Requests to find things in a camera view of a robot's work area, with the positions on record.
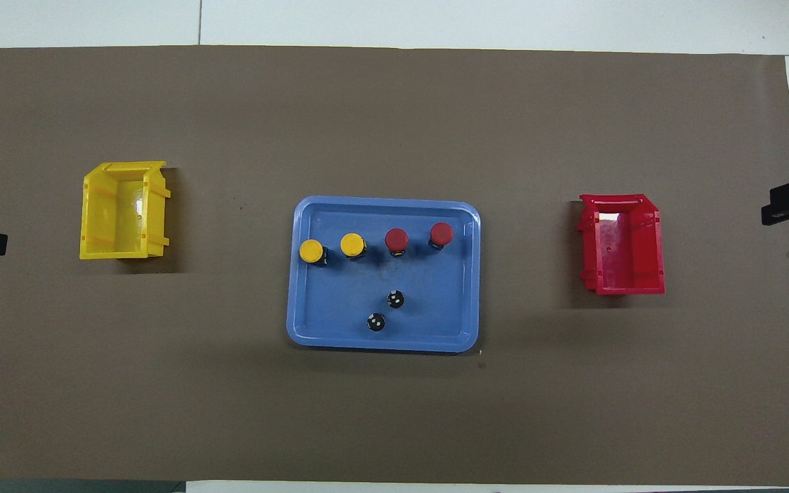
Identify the yellow plastic storage bin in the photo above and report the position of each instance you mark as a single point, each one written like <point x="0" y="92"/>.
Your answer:
<point x="117" y="212"/>

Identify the black cylindrical capacitor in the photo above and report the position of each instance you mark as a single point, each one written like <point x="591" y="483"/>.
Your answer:
<point x="395" y="299"/>
<point x="376" y="322"/>

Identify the red plastic storage bin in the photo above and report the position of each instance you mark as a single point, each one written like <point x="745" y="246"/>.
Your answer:
<point x="624" y="253"/>

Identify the blue plastic tray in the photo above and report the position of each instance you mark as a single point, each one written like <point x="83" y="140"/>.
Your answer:
<point x="435" y="322"/>

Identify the red push button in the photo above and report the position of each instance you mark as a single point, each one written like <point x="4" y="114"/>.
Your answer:
<point x="396" y="239"/>
<point x="441" y="233"/>

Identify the yellow push button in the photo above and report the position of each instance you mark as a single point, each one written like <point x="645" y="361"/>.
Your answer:
<point x="311" y="250"/>
<point x="352" y="244"/>

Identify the brown paper table mat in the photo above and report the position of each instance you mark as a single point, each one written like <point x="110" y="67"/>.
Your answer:
<point x="161" y="383"/>

